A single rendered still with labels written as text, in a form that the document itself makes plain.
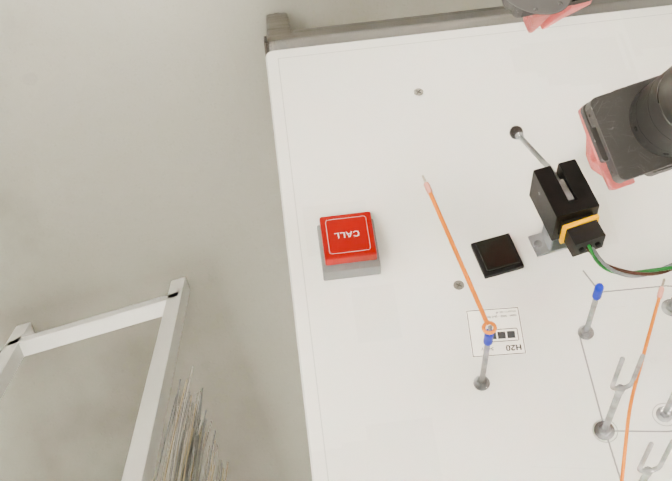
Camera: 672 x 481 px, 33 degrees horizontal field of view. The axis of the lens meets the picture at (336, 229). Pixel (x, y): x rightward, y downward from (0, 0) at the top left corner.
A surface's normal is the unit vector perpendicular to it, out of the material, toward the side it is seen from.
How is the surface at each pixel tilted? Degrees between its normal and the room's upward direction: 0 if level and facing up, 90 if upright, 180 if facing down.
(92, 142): 0
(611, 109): 25
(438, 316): 50
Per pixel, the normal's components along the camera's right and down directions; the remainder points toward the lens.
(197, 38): 0.06, 0.26
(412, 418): -0.04, -0.56
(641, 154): 0.10, -0.17
